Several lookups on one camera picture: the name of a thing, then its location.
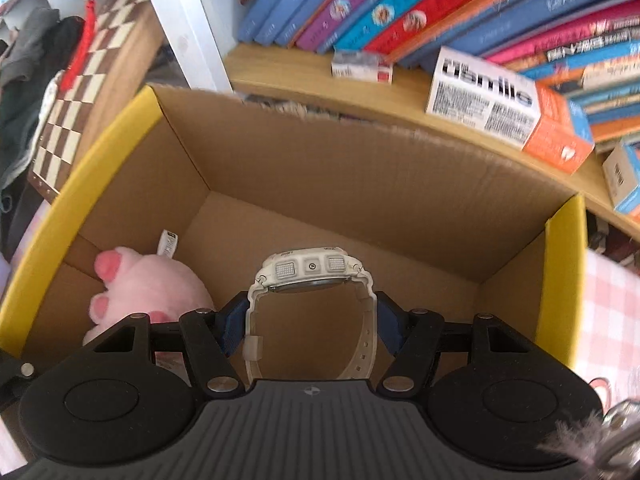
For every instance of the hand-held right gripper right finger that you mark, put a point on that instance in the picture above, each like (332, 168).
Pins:
(390, 325)

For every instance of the pile of clothes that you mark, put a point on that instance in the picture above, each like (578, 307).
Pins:
(25, 60)

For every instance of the grey fluffy pompom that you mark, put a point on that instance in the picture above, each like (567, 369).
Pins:
(575, 440)

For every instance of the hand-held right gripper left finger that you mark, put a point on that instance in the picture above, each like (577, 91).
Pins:
(232, 325)

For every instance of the pink plush toy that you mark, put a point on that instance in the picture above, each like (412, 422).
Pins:
(150, 285)

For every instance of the orange and white carton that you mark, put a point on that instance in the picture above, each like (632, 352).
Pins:
(480, 95)

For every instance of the red tassel ornament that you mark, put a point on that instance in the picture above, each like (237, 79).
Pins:
(85, 35)

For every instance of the wooden bookshelf with white frame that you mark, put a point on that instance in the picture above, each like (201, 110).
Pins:
(185, 25)

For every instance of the blue and orange carton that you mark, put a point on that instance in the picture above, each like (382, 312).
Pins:
(625, 180)

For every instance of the row of colourful books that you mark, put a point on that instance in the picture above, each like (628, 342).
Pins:
(450, 10)

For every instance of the small red and white box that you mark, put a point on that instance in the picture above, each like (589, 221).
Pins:
(360, 66)

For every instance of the yellow cardboard box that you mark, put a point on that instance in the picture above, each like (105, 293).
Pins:
(350, 185)

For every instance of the pink checked desktop mat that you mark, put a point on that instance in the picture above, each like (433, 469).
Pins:
(610, 310)

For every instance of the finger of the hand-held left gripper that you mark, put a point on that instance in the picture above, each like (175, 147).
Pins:
(10, 375)

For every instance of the white wristwatch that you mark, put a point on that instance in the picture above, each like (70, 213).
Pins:
(305, 265)

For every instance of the wooden chessboard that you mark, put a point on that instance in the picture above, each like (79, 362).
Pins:
(75, 105)

